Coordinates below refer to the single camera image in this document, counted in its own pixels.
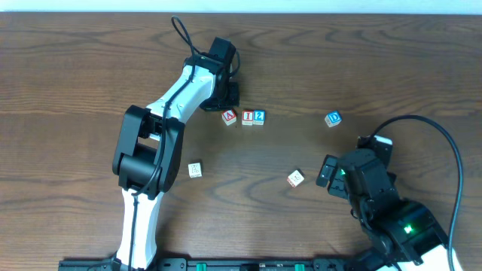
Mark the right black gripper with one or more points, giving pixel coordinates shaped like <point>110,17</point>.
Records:
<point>335,178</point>

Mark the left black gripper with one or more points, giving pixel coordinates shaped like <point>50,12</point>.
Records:
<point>224,99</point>

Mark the red letter A block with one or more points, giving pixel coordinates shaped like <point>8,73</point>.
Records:
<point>229,117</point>

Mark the red letter I block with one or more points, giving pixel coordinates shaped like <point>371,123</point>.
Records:
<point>247,118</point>

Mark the blue number 2 block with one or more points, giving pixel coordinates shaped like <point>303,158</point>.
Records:
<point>259,117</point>

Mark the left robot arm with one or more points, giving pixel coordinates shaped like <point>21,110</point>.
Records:
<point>149,149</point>

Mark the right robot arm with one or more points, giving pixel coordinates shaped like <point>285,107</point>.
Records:
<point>404,233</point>

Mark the white block with red edge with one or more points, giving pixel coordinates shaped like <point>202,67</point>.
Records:
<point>295,178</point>

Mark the blue letter D block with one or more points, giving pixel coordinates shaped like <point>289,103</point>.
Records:
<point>333,118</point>

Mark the plain white wooden block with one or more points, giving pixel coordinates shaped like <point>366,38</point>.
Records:
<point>195,170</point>

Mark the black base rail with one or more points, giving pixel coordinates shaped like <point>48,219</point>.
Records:
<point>181,264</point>

